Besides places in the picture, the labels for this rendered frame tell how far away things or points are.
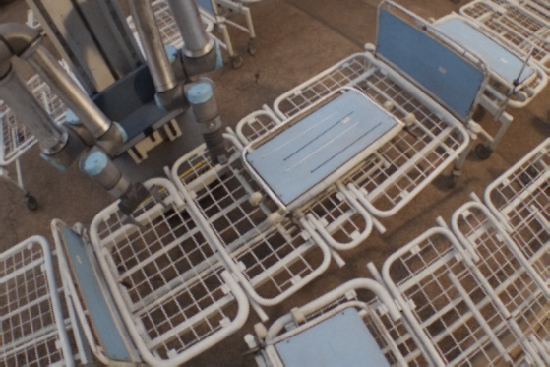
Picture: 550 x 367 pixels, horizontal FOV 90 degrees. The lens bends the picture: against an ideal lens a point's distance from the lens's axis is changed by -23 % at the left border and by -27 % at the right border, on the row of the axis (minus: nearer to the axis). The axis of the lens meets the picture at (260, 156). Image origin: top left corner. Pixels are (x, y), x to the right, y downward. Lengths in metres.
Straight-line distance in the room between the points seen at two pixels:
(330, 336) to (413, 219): 1.05
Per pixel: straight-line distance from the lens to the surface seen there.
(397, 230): 2.10
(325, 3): 3.69
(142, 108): 1.86
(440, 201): 2.26
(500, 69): 2.31
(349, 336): 1.36
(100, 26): 1.68
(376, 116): 1.78
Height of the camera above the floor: 1.91
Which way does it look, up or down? 55 degrees down
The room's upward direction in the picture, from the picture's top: 15 degrees counter-clockwise
